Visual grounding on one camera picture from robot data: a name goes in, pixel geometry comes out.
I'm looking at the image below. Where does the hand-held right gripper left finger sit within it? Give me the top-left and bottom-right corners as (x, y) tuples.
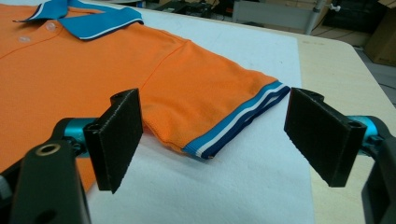
(83, 88), (145, 194)

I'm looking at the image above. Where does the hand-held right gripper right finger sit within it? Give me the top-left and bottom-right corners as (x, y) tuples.
(283, 87), (368, 189)

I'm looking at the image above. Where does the orange polo shirt blue collar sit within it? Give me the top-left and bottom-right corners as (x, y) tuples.
(0, 0), (291, 192)

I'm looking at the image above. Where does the cardboard box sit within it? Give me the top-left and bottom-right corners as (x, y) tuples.
(363, 6), (396, 67)

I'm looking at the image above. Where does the white felt mat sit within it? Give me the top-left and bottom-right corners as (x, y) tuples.
(0, 0), (316, 224)

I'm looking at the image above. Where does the desk with white legs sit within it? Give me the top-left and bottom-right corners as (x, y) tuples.
(232, 0), (326, 35)

